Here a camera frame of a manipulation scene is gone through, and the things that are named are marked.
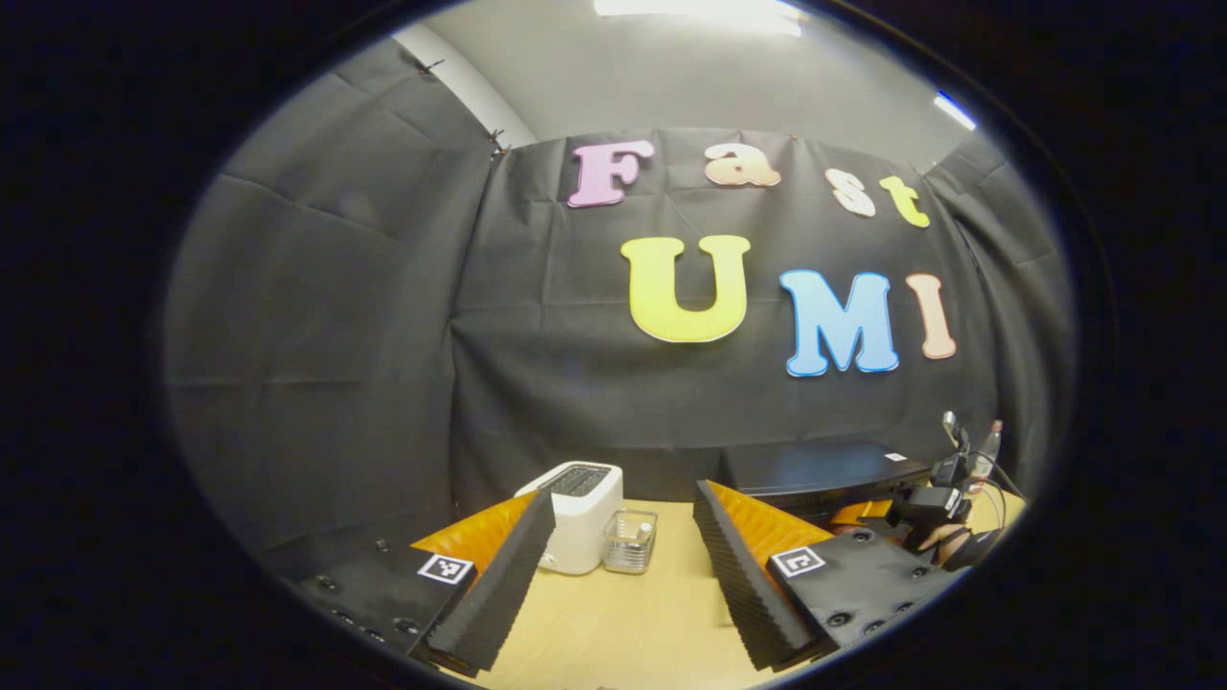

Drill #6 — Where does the black backdrop cloth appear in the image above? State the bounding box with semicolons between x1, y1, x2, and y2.
163;38;1077;576

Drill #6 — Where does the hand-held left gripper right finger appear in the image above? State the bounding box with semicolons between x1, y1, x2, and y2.
693;479;960;674

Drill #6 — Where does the white toaster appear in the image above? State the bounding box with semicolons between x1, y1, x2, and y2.
515;461;625;577

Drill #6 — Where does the small ceiling light panel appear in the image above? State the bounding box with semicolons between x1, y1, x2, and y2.
934;90;978;131

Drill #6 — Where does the black electric oven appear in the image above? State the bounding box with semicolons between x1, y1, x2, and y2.
724;441;933;526

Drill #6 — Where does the metal wire utensil holder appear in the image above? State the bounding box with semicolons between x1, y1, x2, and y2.
602;508;660;576

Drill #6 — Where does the large ceiling light panel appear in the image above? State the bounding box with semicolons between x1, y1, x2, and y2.
594;0;802;38

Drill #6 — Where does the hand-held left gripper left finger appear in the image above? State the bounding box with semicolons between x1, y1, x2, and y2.
288;487;558;674

